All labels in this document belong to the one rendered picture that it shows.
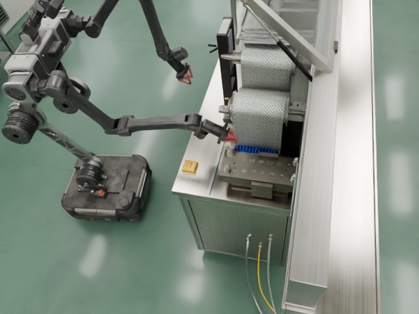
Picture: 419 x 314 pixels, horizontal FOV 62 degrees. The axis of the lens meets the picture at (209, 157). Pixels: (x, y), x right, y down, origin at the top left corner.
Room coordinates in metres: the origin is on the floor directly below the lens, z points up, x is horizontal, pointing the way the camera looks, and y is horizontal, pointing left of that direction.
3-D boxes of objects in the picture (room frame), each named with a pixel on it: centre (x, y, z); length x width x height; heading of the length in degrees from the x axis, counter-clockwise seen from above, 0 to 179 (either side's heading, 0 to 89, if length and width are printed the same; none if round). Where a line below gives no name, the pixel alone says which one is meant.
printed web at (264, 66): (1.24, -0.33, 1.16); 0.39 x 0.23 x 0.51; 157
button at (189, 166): (1.11, 0.11, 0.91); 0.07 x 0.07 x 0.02; 67
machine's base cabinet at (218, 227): (2.01, -0.58, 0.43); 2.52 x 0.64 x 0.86; 157
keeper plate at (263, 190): (0.85, -0.22, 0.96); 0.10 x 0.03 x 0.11; 67
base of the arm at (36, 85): (1.32, 0.69, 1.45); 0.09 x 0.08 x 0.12; 164
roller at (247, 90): (1.23, -0.32, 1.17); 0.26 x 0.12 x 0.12; 67
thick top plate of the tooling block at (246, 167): (0.94, -0.24, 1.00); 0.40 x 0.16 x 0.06; 67
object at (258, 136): (1.06, -0.25, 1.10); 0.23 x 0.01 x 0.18; 67
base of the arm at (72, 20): (1.80, 0.56, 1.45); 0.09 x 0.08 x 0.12; 164
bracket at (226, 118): (1.22, -0.14, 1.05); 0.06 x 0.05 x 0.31; 67
